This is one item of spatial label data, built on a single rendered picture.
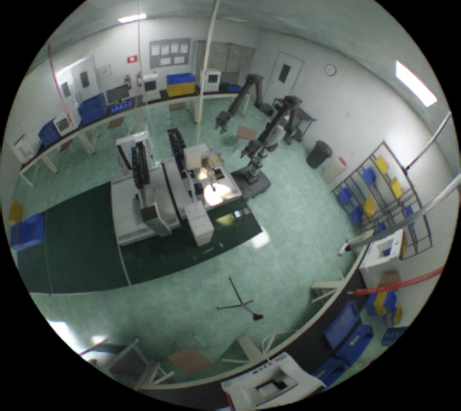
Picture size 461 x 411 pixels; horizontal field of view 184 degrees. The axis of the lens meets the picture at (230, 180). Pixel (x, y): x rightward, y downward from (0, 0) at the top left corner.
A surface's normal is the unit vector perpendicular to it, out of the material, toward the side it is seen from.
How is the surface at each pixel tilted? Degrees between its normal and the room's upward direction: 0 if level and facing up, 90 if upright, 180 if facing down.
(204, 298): 0
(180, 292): 0
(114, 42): 90
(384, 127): 90
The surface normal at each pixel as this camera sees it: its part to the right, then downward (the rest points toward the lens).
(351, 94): -0.87, 0.29
